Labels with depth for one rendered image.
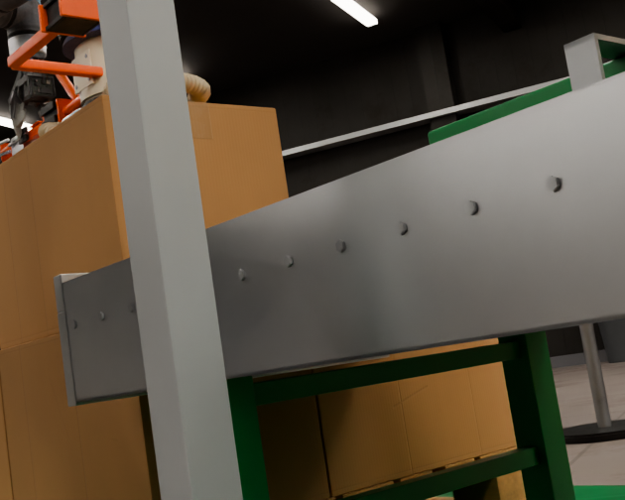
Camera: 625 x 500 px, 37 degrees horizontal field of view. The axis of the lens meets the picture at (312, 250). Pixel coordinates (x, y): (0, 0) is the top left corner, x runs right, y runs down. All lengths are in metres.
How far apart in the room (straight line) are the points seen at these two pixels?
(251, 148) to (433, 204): 1.03
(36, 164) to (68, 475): 0.63
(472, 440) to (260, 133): 0.86
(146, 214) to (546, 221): 0.39
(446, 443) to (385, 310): 1.22
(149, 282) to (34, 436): 1.15
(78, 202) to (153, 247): 0.89
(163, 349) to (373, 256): 0.23
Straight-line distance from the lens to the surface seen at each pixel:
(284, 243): 1.06
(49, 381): 1.98
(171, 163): 0.97
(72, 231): 1.85
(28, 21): 2.50
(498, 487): 2.28
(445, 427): 2.15
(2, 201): 2.16
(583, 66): 0.84
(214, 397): 0.95
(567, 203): 0.81
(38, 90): 2.43
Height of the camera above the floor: 0.41
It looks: 7 degrees up
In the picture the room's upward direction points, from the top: 9 degrees counter-clockwise
